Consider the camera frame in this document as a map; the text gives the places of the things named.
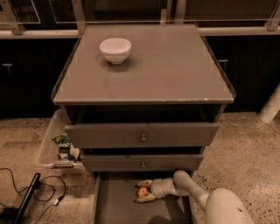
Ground orange fruit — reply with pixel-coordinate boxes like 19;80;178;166
137;186;148;197

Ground grey drawer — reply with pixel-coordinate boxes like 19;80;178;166
81;154;203;172
65;122;219;148
92;171;196;224

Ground grey middle drawer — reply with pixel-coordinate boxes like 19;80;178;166
81;154;203;172

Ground black bar tool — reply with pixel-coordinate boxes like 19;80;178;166
12;172;41;224

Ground black cable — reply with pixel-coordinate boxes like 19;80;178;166
0;167;67;224

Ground grey drawer cabinet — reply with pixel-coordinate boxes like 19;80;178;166
51;24;236;182

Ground clear plastic bin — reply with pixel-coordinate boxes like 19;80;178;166
38;110;85;173

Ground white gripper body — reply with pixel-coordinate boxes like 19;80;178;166
150;178;178;199

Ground grey top drawer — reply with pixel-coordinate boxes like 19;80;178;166
65;122;219;148

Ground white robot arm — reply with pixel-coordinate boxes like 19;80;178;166
136;170;255;224

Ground metal railing frame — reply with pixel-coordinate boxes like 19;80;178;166
1;0;280;39

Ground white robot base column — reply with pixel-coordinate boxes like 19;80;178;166
258;83;280;123

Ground grey bottom drawer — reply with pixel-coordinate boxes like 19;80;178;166
92;171;196;224

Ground white ceramic bowl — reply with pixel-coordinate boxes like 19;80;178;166
99;38;132;65

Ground green snack bag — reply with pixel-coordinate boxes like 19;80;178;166
52;133;71;159

